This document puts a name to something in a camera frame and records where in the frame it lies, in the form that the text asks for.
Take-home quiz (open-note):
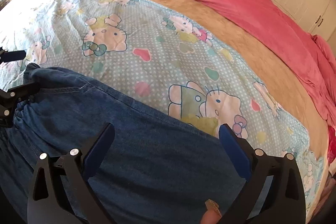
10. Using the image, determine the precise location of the blue denim pants lace hem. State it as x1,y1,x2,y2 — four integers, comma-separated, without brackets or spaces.
1,68,244,223

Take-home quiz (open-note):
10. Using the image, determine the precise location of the pink duvet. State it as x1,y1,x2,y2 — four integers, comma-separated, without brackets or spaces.
196,0,335,126

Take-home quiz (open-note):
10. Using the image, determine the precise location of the Hello Kitty blue bedsheet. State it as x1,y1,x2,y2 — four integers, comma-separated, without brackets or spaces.
1,0,324,213

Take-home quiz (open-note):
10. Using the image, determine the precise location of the red cloth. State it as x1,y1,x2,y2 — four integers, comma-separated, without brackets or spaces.
327,126,336,163

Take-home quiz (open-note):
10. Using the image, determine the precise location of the right hand thumb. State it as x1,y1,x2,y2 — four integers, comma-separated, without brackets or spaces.
200,199,222,224

